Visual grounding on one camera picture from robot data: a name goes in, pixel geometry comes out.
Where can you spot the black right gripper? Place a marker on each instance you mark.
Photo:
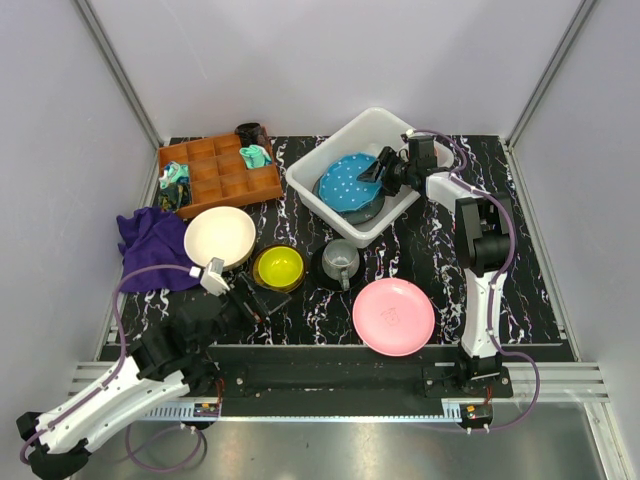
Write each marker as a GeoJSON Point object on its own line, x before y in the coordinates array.
{"type": "Point", "coordinates": [370, 175]}

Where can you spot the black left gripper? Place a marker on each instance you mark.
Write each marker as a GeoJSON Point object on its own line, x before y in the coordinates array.
{"type": "Point", "coordinates": [256, 304]}

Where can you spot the blue dotted scalloped plate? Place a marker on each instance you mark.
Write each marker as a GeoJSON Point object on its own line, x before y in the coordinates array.
{"type": "Point", "coordinates": [355, 163]}

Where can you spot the teal ceramic floral plate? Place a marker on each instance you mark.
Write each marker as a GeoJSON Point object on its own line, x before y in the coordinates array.
{"type": "Point", "coordinates": [362, 212]}

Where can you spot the translucent white plastic bin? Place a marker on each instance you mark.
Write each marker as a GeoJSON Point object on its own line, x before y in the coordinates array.
{"type": "Point", "coordinates": [368, 133]}

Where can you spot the pink plastic cup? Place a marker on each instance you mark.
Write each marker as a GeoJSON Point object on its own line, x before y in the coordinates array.
{"type": "Point", "coordinates": [444, 156]}

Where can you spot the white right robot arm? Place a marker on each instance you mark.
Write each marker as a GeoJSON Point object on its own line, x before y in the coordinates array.
{"type": "Point", "coordinates": [484, 245]}

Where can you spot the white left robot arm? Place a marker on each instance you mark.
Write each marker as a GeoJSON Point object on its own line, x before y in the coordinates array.
{"type": "Point", "coordinates": [166, 362]}

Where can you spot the amber transparent plate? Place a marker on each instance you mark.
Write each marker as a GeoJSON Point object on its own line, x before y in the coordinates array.
{"type": "Point", "coordinates": [258, 279]}

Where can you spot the yellow plastic bowl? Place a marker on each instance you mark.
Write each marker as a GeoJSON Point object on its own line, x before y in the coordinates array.
{"type": "Point", "coordinates": [280, 266]}

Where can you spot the cream white bowl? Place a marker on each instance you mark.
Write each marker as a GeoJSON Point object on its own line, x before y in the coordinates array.
{"type": "Point", "coordinates": [224, 232]}

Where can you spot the black saucer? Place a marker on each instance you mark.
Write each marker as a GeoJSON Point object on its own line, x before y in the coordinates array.
{"type": "Point", "coordinates": [322, 280]}

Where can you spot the grey ceramic mug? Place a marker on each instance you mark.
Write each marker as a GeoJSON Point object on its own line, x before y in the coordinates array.
{"type": "Point", "coordinates": [340, 262]}

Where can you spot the purple cloth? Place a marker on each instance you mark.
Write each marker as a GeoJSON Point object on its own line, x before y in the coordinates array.
{"type": "Point", "coordinates": [154, 237]}

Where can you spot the orange wooden divided tray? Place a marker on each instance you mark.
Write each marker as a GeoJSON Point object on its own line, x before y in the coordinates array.
{"type": "Point", "coordinates": [218, 175]}

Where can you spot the dark green patterned cloth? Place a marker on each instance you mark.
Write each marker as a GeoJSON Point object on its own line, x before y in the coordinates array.
{"type": "Point", "coordinates": [174, 197]}

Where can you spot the mint green rolled cloth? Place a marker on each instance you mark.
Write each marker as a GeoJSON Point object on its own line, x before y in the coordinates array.
{"type": "Point", "coordinates": [255, 156]}

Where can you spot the dark brown cup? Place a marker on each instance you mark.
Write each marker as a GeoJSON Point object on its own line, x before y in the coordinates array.
{"type": "Point", "coordinates": [252, 133]}

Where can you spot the teal white patterned cloth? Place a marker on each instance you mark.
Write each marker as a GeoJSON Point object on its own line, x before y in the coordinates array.
{"type": "Point", "coordinates": [174, 173]}

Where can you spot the pink plastic plate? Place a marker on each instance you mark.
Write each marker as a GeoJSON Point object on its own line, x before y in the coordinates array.
{"type": "Point", "coordinates": [393, 317]}

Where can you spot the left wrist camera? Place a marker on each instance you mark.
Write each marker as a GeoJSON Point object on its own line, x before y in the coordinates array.
{"type": "Point", "coordinates": [210, 277]}

